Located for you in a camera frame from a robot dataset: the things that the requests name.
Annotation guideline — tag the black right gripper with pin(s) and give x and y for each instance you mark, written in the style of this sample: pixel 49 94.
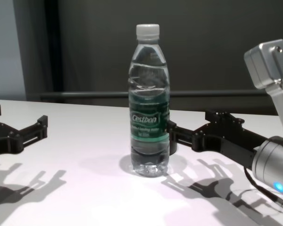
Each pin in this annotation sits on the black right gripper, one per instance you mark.
pixel 228 141

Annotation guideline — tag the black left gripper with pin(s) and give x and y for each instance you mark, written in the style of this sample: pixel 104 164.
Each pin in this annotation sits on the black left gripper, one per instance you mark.
pixel 1 139

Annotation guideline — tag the clear water bottle green label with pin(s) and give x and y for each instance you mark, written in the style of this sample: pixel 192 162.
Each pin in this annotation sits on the clear water bottle green label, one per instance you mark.
pixel 148 106

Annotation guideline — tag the green push button black base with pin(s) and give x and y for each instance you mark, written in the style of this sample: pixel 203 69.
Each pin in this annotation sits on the green push button black base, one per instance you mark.
pixel 174 148

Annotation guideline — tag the dark horizontal wall rail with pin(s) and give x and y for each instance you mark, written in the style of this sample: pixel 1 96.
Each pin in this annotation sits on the dark horizontal wall rail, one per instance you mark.
pixel 85 94

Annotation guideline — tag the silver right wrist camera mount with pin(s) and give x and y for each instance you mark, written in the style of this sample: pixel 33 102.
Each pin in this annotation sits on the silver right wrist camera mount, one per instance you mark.
pixel 271 68

